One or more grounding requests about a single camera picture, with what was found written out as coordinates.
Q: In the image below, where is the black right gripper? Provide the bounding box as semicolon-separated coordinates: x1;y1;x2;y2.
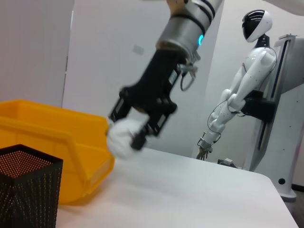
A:
108;48;191;150

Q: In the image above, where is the white paper ball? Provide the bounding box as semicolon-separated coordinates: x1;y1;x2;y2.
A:
106;118;145;160

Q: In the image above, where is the black mesh pen holder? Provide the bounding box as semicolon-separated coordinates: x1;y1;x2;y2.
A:
0;144;64;228

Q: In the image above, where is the yellow plastic bin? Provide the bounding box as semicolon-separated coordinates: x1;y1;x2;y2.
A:
0;99;116;205

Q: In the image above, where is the white humanoid robot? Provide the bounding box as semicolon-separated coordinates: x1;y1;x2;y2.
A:
196;9;278;160

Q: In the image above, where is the white wall plate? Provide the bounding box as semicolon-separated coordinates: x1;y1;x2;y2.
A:
132;44;145;55

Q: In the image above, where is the right wrist cable with connector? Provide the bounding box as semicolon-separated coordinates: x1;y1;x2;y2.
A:
178;53;199;92

